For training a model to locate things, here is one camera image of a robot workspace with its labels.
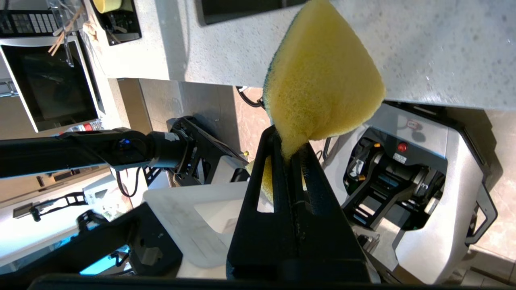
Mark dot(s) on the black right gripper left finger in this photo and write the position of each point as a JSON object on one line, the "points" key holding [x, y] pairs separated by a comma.
{"points": [[258, 249]]}

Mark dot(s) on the white plastic bag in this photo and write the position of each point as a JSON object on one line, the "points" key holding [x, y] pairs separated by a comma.
{"points": [[107, 199]]}

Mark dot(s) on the yellow and green sponge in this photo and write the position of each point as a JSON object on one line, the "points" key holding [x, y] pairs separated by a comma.
{"points": [[322, 72]]}

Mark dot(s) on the black glass appliance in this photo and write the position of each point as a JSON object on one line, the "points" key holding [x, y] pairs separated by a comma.
{"points": [[52, 84]]}

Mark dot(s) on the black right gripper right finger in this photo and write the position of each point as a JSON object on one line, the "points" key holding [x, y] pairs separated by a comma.
{"points": [[334, 249]]}

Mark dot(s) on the clear plastic container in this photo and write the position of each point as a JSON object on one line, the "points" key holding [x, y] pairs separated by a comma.
{"points": [[66, 24]]}

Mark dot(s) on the black induction cooktop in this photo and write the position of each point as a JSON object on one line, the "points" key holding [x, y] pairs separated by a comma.
{"points": [[125, 28]]}

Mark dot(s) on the stainless steel sink basin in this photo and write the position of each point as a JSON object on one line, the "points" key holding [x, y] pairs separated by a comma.
{"points": [[242, 10]]}

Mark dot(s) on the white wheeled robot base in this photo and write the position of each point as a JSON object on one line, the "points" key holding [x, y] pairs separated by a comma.
{"points": [[443, 201]]}

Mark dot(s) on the wooden chopstick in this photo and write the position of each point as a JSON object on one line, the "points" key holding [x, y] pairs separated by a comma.
{"points": [[66, 34], [60, 40]]}

